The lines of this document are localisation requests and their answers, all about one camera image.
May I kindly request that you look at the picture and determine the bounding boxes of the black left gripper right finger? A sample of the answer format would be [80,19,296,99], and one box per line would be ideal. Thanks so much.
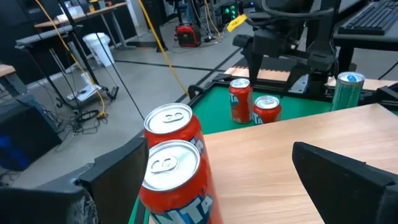
[291,141,398,224]

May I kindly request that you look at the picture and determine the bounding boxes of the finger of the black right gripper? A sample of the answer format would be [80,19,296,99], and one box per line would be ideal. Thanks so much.
[244,50,264,85]
[282,63,312,95]

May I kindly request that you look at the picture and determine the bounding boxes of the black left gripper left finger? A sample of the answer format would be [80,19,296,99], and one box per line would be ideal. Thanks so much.
[0,136,149,224]

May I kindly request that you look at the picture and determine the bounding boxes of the red Fanta soda can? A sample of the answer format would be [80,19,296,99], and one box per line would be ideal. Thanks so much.
[252,95,283,126]
[139,139,223,224]
[228,78,254,124]
[144,103,208,156]

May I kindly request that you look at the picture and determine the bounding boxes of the slim green can blue tab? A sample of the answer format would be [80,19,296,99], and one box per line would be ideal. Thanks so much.
[330,71,366,112]

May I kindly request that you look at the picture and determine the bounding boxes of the black device green lights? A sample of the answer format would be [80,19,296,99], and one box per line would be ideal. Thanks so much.
[221,2,239,24]

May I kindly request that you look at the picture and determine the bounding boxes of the green table mat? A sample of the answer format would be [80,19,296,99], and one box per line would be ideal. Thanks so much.
[129,85,398,224]

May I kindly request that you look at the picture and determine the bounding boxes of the black computer case blue light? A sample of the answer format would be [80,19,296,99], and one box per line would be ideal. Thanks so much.
[0,102,63,172]

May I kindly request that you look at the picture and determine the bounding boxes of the red black power station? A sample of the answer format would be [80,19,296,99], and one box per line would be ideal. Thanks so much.
[174,23,202,48]

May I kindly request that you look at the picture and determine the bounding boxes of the wooden board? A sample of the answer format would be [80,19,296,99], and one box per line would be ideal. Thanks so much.
[148,103,398,224]

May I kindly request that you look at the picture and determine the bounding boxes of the black computer keyboard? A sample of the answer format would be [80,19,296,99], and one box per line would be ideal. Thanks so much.
[337,0,398,35]

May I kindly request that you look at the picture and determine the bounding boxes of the white trash bin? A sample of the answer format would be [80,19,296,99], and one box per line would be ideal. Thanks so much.
[82,32,115,68]

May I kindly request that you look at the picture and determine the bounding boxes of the wooden top work table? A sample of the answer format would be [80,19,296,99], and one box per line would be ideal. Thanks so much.
[33,1,137,50]

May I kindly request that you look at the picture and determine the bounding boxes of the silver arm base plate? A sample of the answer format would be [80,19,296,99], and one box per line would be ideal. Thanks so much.
[289,74,309,94]

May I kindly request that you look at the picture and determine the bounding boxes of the yellow cable tag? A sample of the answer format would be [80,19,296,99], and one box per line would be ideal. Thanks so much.
[226,14,249,33]

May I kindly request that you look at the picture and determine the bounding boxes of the yellow floor cable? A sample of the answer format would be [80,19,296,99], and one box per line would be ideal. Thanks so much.
[136,0,190,96]

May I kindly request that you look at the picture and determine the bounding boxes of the black floor cable with loop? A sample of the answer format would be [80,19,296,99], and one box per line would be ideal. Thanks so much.
[93,29,146,121]

